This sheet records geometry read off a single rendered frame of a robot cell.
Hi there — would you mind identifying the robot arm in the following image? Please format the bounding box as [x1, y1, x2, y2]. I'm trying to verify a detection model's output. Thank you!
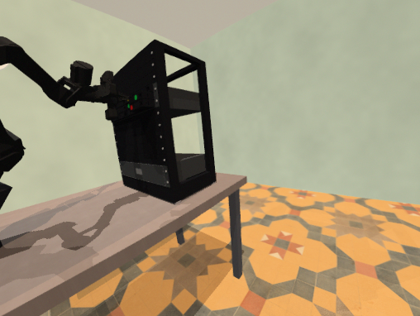
[0, 36, 117, 179]

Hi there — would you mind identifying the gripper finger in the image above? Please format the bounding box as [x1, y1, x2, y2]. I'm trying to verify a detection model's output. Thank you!
[116, 87, 129, 98]
[113, 97, 128, 107]

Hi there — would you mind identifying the black server rack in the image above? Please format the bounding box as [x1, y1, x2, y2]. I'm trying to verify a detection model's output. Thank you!
[112, 40, 216, 204]

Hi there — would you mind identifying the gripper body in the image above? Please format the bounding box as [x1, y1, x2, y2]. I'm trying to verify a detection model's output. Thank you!
[90, 70, 117, 121]

